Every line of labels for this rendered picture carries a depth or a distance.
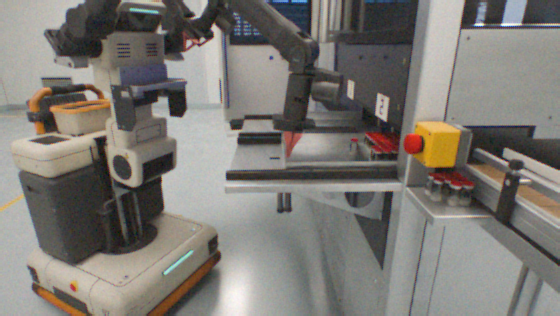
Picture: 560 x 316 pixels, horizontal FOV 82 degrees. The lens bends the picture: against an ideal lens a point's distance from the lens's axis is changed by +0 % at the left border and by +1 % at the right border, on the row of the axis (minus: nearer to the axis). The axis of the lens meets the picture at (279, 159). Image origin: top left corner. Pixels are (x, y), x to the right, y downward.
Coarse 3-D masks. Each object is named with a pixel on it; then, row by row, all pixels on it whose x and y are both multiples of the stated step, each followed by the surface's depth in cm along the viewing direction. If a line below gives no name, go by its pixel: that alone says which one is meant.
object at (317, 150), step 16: (304, 144) 100; (320, 144) 100; (336, 144) 100; (288, 160) 86; (304, 160) 86; (320, 160) 86; (336, 160) 86; (352, 160) 86; (368, 160) 86; (384, 160) 76
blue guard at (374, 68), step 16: (320, 48) 184; (336, 48) 141; (352, 48) 114; (368, 48) 96; (384, 48) 83; (400, 48) 73; (320, 64) 184; (336, 64) 141; (352, 64) 114; (368, 64) 96; (384, 64) 83; (400, 64) 73; (352, 80) 115; (368, 80) 96; (384, 80) 83; (400, 80) 73; (368, 96) 97; (400, 96) 73; (400, 112) 73
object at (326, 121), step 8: (280, 112) 132; (312, 112) 132; (320, 112) 132; (328, 112) 132; (336, 112) 132; (344, 112) 132; (352, 112) 133; (360, 112) 133; (320, 120) 131; (328, 120) 131; (336, 120) 131; (344, 120) 131; (352, 120) 131; (360, 120) 131; (320, 128) 108; (328, 128) 108; (336, 128) 108; (344, 128) 108; (352, 128) 108; (360, 128) 108; (368, 128) 109; (376, 128) 109
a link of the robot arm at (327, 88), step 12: (300, 48) 68; (300, 60) 69; (300, 72) 70; (312, 72) 71; (324, 72) 71; (336, 72) 72; (324, 84) 71; (336, 84) 70; (312, 96) 73; (324, 96) 71; (336, 96) 70
